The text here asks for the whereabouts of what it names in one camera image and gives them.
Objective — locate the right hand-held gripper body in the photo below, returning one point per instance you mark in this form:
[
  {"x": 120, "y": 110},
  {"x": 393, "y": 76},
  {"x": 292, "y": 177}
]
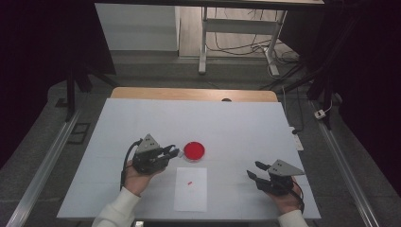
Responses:
[{"x": 275, "y": 184}]

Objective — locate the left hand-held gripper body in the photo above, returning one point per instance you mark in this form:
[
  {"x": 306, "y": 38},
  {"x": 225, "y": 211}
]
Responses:
[{"x": 148, "y": 160}]

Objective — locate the round red ink pad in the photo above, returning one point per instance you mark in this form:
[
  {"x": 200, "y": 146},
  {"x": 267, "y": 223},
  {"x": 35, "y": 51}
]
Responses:
[{"x": 194, "y": 150}]

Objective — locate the white paper sheet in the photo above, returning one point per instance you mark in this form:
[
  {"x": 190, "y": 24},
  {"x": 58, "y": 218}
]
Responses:
[{"x": 190, "y": 195}]

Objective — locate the person's right hand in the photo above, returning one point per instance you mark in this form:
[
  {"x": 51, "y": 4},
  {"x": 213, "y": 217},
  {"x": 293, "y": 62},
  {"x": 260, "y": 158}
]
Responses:
[{"x": 285, "y": 201}]

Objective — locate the person's left hand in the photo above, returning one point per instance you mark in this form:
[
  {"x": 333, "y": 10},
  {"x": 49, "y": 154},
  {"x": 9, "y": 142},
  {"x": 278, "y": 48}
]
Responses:
[{"x": 138, "y": 181}]

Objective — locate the large white table mat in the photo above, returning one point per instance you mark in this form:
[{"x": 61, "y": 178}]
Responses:
[{"x": 195, "y": 116}]

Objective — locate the white power strip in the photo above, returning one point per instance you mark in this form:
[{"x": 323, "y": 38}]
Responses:
[{"x": 298, "y": 142}]

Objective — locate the dark table grommet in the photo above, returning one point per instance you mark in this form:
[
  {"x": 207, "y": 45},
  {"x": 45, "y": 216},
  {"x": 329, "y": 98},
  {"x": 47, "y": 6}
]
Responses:
[{"x": 226, "y": 100}]

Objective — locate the small white adapter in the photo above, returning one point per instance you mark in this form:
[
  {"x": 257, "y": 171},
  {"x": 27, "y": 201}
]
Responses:
[{"x": 319, "y": 114}]

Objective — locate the black metal stand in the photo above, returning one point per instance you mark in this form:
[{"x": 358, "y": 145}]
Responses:
[{"x": 71, "y": 94}]

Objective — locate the white cabinet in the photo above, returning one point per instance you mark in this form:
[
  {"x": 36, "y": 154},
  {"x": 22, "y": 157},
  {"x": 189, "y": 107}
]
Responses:
[{"x": 138, "y": 28}]

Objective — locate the black curtain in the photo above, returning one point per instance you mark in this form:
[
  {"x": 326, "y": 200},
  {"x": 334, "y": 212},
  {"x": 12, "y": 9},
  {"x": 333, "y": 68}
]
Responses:
[
  {"x": 31, "y": 63},
  {"x": 372, "y": 78}
]

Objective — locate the aluminium rail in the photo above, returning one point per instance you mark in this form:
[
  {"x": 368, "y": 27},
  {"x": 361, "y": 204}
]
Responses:
[
  {"x": 346, "y": 170},
  {"x": 44, "y": 170}
]

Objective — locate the white desk frame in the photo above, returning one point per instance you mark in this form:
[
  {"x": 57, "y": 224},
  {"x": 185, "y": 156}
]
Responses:
[{"x": 239, "y": 26}]

